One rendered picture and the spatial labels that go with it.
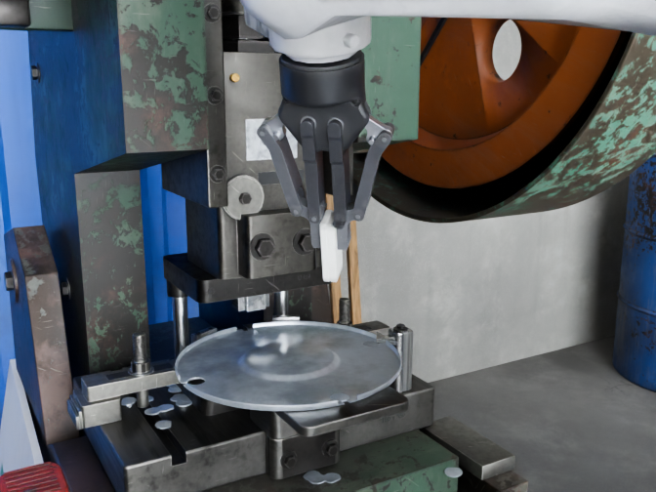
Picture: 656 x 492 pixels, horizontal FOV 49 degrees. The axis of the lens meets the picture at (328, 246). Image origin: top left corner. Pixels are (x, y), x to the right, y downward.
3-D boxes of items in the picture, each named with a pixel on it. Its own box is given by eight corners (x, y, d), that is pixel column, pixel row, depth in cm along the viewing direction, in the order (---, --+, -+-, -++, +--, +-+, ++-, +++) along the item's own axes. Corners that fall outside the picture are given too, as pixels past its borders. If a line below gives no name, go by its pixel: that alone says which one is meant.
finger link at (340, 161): (333, 105, 67) (348, 105, 67) (341, 209, 73) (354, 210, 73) (324, 122, 64) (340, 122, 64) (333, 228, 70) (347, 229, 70)
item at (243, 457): (434, 425, 105) (436, 387, 104) (127, 514, 84) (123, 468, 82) (332, 358, 131) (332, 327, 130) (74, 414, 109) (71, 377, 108)
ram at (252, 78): (340, 272, 95) (341, 39, 88) (233, 289, 87) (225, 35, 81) (281, 247, 109) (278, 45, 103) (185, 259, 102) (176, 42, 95)
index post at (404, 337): (413, 389, 103) (415, 325, 101) (396, 393, 102) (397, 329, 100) (401, 382, 106) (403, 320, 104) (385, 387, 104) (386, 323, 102)
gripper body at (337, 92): (262, 63, 60) (271, 163, 65) (361, 66, 59) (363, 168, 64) (285, 36, 66) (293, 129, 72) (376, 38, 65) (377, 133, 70)
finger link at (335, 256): (333, 209, 73) (340, 210, 73) (336, 266, 77) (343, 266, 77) (326, 225, 71) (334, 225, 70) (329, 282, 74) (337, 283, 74)
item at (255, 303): (271, 307, 102) (271, 282, 101) (240, 312, 100) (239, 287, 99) (263, 302, 105) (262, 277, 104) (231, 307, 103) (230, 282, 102)
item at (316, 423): (409, 502, 85) (412, 396, 82) (305, 539, 78) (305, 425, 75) (308, 419, 106) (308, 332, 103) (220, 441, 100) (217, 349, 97)
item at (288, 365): (227, 434, 74) (227, 428, 74) (146, 348, 99) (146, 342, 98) (448, 379, 88) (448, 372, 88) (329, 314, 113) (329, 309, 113)
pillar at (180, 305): (191, 360, 106) (187, 267, 103) (178, 363, 105) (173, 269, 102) (186, 355, 108) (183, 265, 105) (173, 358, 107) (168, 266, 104)
